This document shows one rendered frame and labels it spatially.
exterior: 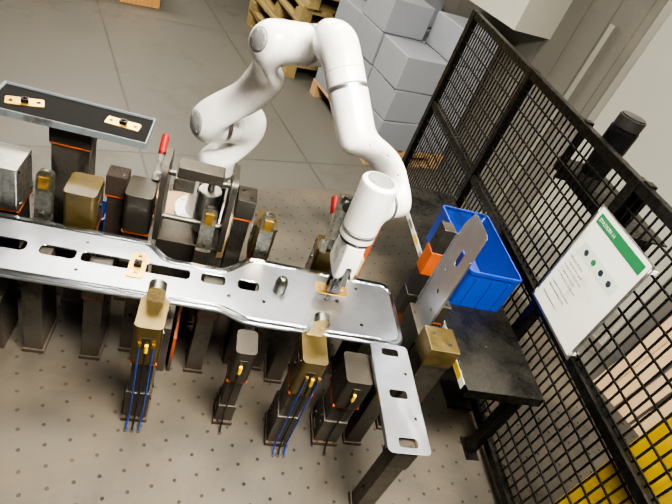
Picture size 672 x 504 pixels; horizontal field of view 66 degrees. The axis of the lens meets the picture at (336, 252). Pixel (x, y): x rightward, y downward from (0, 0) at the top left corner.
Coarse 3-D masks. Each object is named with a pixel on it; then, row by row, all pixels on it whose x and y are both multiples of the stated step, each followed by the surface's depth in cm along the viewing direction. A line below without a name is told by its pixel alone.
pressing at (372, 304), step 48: (48, 240) 118; (96, 240) 123; (144, 240) 127; (96, 288) 113; (144, 288) 117; (192, 288) 121; (288, 288) 132; (384, 288) 145; (336, 336) 126; (384, 336) 131
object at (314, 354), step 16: (304, 336) 116; (304, 352) 112; (320, 352) 114; (288, 368) 122; (304, 368) 111; (320, 368) 112; (288, 384) 119; (304, 384) 114; (288, 400) 120; (304, 400) 121; (272, 416) 129; (288, 416) 122; (272, 432) 128; (288, 432) 128
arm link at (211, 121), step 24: (264, 24) 118; (288, 24) 119; (264, 48) 118; (288, 48) 119; (312, 48) 123; (264, 72) 124; (216, 96) 144; (240, 96) 139; (264, 96) 136; (192, 120) 148; (216, 120) 144
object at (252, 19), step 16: (256, 0) 551; (272, 0) 552; (288, 0) 511; (304, 0) 464; (320, 0) 459; (336, 0) 465; (256, 16) 553; (272, 16) 521; (288, 16) 519; (304, 16) 467; (320, 16) 473
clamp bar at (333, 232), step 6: (342, 198) 132; (348, 198) 134; (342, 204) 134; (348, 204) 130; (336, 210) 134; (342, 210) 135; (336, 216) 135; (342, 216) 136; (330, 222) 138; (336, 222) 137; (330, 228) 137; (336, 228) 138; (330, 234) 137; (336, 234) 139; (324, 246) 139; (324, 252) 140
